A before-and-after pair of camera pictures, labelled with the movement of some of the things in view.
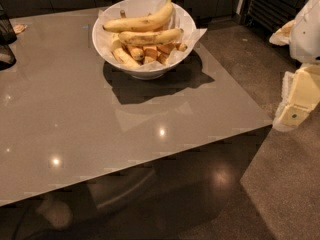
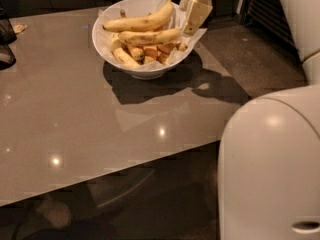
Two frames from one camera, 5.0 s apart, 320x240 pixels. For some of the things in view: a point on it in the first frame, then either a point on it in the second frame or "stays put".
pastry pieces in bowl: [158, 53] stays put
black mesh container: [7, 38] stays put
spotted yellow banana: [150, 38] stays put
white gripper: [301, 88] to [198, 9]
